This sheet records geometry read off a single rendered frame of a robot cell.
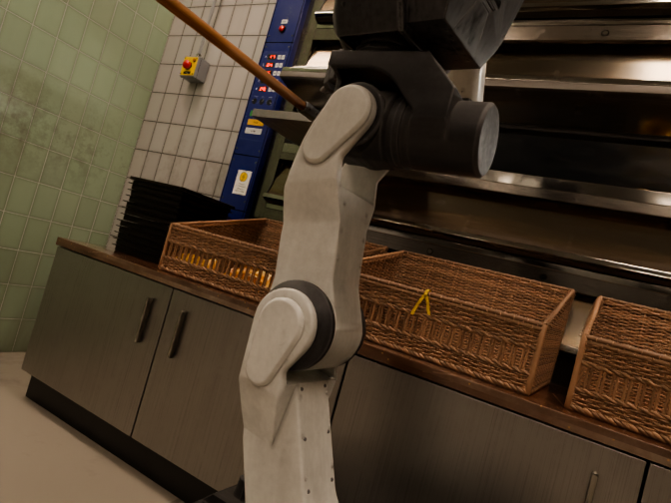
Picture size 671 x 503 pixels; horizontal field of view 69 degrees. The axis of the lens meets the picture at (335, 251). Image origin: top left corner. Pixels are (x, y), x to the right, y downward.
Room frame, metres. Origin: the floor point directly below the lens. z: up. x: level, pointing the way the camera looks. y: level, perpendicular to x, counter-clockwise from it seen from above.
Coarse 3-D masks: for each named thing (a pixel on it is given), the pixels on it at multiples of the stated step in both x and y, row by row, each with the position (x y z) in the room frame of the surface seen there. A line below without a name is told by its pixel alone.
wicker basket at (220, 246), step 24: (168, 240) 1.55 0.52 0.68; (192, 240) 1.51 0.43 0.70; (216, 240) 1.46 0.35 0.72; (240, 240) 1.85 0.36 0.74; (264, 240) 1.92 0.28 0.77; (168, 264) 1.54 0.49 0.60; (192, 264) 1.50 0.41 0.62; (216, 264) 1.45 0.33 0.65; (264, 264) 1.37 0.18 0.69; (240, 288) 1.40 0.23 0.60; (264, 288) 1.36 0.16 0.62
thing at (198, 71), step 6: (192, 60) 2.24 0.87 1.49; (198, 60) 2.23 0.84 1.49; (204, 60) 2.25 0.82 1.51; (192, 66) 2.24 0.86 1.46; (198, 66) 2.23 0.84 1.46; (204, 66) 2.26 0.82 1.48; (186, 72) 2.25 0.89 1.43; (192, 72) 2.23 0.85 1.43; (198, 72) 2.24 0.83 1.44; (204, 72) 2.27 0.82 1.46; (186, 78) 2.28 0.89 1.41; (192, 78) 2.26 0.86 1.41; (198, 78) 2.25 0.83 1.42; (204, 78) 2.28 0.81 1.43
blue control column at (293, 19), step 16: (288, 0) 2.07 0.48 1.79; (288, 16) 2.06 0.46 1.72; (304, 16) 2.04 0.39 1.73; (272, 32) 2.09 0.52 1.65; (288, 32) 2.05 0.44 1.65; (272, 48) 2.08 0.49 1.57; (288, 48) 2.03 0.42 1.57; (288, 64) 2.03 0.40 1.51; (240, 128) 2.10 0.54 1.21; (240, 144) 2.09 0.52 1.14; (256, 144) 2.05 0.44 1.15; (240, 160) 2.08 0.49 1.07; (256, 160) 2.03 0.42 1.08; (256, 176) 2.03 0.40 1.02; (224, 192) 2.09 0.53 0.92; (240, 208) 2.04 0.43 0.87
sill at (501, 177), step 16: (288, 144) 2.00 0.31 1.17; (496, 176) 1.58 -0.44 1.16; (512, 176) 1.56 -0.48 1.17; (528, 176) 1.54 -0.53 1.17; (576, 192) 1.46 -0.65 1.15; (592, 192) 1.44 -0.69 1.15; (608, 192) 1.42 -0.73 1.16; (624, 192) 1.40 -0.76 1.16; (640, 192) 1.38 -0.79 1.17; (656, 192) 1.37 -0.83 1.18
